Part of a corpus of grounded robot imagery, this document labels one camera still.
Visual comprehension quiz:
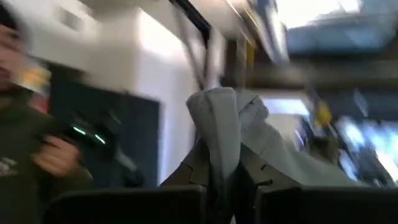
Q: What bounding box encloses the grey-green garment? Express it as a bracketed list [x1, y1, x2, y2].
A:
[185, 86, 368, 224]

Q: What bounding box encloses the person's hand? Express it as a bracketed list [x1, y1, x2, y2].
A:
[32, 135, 84, 179]

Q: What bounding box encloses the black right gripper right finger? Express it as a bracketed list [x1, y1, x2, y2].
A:
[239, 144, 398, 224]

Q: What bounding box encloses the person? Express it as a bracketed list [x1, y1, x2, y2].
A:
[0, 2, 94, 224]

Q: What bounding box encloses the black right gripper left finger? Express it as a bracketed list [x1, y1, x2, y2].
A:
[40, 139, 213, 224]

